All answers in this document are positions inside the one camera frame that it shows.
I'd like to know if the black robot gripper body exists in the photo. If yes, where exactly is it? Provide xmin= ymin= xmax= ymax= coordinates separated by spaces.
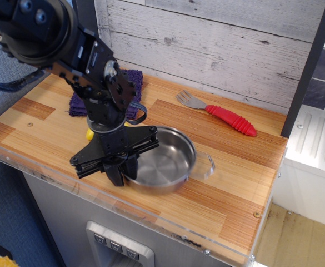
xmin=70 ymin=126 xmax=159 ymax=179

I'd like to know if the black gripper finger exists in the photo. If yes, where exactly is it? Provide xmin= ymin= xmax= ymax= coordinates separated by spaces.
xmin=103 ymin=165 xmax=124 ymax=187
xmin=121 ymin=155 xmax=138 ymax=180

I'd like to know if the stainless steel pan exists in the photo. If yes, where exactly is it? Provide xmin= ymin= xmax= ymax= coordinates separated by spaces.
xmin=125 ymin=126 xmax=215 ymax=195

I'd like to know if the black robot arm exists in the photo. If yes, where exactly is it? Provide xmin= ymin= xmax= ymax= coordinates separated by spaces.
xmin=0 ymin=1 xmax=158 ymax=186

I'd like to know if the purple folded towel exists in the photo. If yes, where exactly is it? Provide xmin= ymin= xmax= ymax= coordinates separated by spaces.
xmin=69 ymin=70 xmax=143 ymax=120

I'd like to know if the yellow toy banana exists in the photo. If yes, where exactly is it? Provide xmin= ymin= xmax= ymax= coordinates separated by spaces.
xmin=86 ymin=121 xmax=130 ymax=141

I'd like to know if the silver dispenser panel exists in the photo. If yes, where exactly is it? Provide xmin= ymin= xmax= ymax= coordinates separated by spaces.
xmin=86 ymin=221 xmax=155 ymax=266

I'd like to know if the clear acrylic edge guard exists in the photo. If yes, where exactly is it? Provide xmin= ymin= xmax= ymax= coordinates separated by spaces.
xmin=0 ymin=147 xmax=256 ymax=266

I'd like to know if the yellow object bottom left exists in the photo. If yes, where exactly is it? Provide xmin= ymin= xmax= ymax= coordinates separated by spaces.
xmin=0 ymin=257 xmax=19 ymax=267

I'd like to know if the white ribbed side unit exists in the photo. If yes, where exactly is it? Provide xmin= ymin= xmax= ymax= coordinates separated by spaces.
xmin=284 ymin=105 xmax=325 ymax=177

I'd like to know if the red handled fork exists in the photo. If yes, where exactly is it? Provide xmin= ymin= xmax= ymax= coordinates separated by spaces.
xmin=176 ymin=90 xmax=257 ymax=136

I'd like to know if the dark right vertical post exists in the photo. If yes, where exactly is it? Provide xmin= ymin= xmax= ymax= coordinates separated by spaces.
xmin=281 ymin=9 xmax=325 ymax=138

